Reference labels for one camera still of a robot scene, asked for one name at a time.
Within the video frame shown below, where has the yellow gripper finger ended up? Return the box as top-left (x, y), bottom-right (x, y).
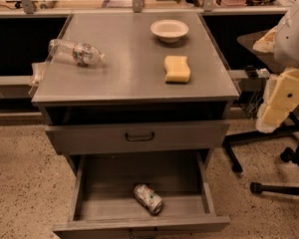
top-left (253, 27), bottom-right (277, 53)
top-left (261, 68), bottom-right (299, 127)

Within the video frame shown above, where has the crushed 7up can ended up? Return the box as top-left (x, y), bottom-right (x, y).
top-left (134, 184), bottom-right (163, 215)

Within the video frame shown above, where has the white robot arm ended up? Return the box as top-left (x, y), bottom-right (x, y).
top-left (253, 0), bottom-right (299, 133)

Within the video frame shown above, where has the grey drawer cabinet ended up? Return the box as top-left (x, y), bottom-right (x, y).
top-left (33, 12), bottom-right (238, 169)

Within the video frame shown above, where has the grey upper drawer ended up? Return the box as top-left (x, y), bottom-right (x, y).
top-left (46, 120), bottom-right (229, 154)

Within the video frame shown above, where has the grey open middle drawer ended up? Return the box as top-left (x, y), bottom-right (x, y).
top-left (54, 150), bottom-right (230, 239)

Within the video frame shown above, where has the black folding side table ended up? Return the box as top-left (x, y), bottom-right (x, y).
top-left (222, 31), bottom-right (299, 173)

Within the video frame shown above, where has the black office chair base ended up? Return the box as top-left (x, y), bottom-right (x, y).
top-left (249, 144), bottom-right (299, 197)

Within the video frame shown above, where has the yellow sponge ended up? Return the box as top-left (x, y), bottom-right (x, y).
top-left (164, 56), bottom-right (190, 83)

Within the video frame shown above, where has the white bowl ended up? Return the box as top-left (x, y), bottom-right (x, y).
top-left (150, 20), bottom-right (188, 43)

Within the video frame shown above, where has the clear plastic water bottle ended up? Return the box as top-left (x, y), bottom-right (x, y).
top-left (48, 39), bottom-right (106, 67)

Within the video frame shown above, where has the clear plastic side holder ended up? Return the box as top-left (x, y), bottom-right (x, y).
top-left (28, 62), bottom-right (48, 98)

